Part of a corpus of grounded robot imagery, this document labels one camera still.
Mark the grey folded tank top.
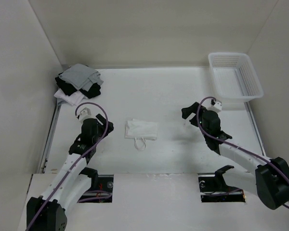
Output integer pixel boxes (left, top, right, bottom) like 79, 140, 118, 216
59, 64, 104, 91

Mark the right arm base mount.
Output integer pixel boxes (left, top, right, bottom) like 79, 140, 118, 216
198, 165, 246, 203

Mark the white folded tank top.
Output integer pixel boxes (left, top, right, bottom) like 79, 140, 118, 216
54, 89, 85, 106

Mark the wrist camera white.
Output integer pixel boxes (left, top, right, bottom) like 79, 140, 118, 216
209, 100, 222, 113
77, 107, 92, 123

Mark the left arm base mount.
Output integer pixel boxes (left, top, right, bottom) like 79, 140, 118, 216
78, 175, 114, 203

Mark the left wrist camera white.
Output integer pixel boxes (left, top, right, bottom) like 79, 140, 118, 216
77, 107, 92, 123

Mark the black folded tank top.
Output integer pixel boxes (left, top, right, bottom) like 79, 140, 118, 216
55, 77, 101, 99

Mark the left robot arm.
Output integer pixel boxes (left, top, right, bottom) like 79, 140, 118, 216
26, 111, 114, 231

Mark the white plastic basket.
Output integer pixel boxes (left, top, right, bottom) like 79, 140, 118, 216
208, 52, 264, 103

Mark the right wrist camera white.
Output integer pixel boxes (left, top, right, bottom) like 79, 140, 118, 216
209, 100, 222, 113

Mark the purple cable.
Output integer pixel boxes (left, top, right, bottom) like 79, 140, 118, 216
196, 96, 289, 213
24, 102, 111, 231

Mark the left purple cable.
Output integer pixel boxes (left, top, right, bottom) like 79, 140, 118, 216
24, 102, 111, 231

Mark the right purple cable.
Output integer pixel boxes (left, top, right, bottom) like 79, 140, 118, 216
196, 96, 289, 213

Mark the white tank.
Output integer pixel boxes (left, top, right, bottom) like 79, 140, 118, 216
125, 119, 159, 151
54, 89, 85, 106

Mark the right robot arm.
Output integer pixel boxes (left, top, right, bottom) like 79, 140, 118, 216
181, 97, 289, 210

